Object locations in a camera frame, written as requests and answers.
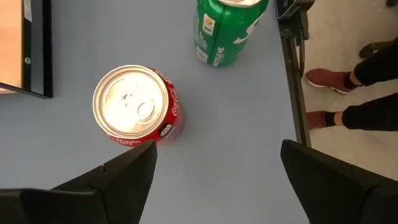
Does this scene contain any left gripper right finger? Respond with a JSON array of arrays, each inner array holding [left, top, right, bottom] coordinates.
[[280, 139, 398, 224]]

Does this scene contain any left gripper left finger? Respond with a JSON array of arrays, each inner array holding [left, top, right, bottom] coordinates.
[[43, 139, 158, 224]]

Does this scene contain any red Star Wars Coca-Cola can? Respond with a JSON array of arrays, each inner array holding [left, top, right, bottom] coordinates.
[[92, 64, 185, 147]]

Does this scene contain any green Sprite can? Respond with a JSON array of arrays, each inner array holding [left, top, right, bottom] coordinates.
[[193, 0, 270, 68]]

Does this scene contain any person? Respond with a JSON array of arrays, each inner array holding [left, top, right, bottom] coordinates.
[[304, 35, 398, 131]]

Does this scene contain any black metal rig frame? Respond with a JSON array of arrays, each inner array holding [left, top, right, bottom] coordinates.
[[275, 12, 312, 147]]

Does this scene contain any wooden shelf black metal frame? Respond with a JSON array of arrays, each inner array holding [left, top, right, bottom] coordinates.
[[0, 0, 53, 100]]

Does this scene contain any black table-level camera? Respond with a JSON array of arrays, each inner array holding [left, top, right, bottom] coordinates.
[[275, 0, 315, 21]]

